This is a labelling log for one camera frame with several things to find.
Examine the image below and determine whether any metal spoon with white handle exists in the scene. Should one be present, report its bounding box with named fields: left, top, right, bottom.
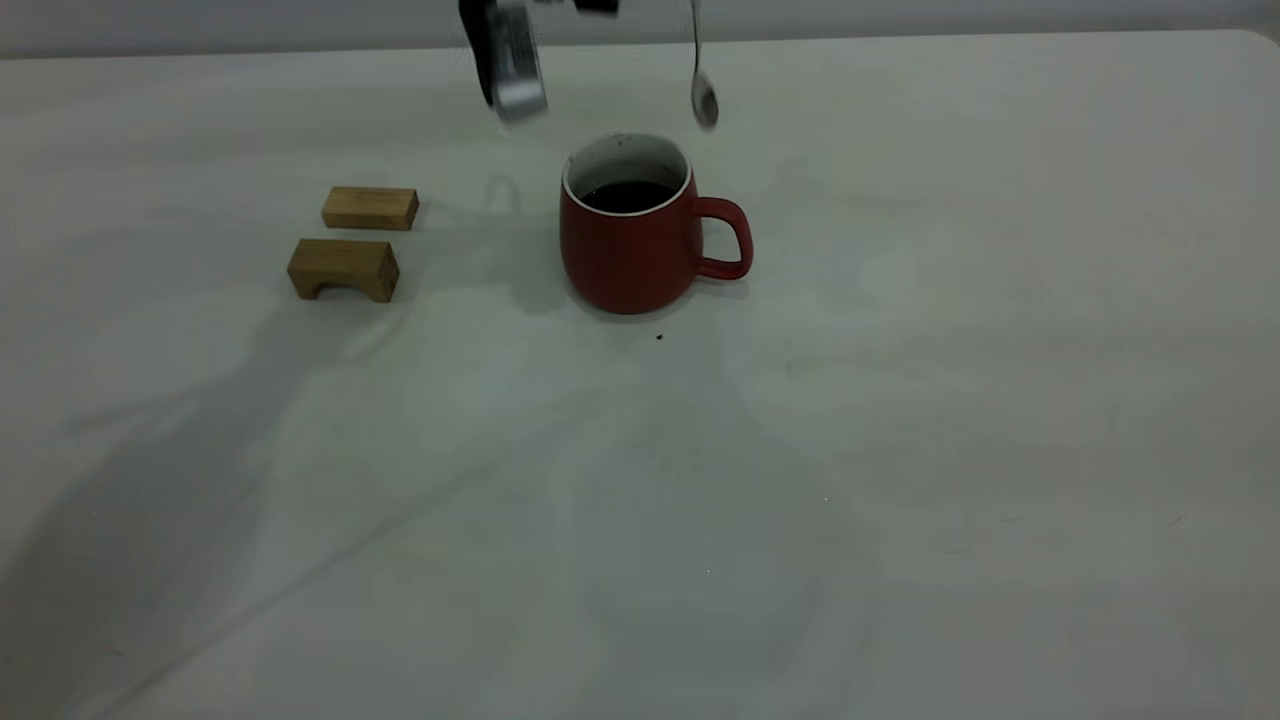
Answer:
left=689, top=0, right=720, bottom=130

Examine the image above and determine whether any red ceramic mug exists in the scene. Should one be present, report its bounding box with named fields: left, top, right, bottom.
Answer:
left=559, top=133, right=754, bottom=316

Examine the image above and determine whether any dark coffee liquid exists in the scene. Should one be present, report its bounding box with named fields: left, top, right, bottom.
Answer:
left=582, top=181, right=679, bottom=214

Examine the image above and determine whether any flat rectangular wooden block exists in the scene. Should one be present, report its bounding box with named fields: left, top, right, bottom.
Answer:
left=321, top=186, right=421, bottom=232

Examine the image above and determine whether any arched wooden block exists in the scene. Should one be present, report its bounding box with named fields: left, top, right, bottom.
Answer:
left=287, top=238, right=401, bottom=304

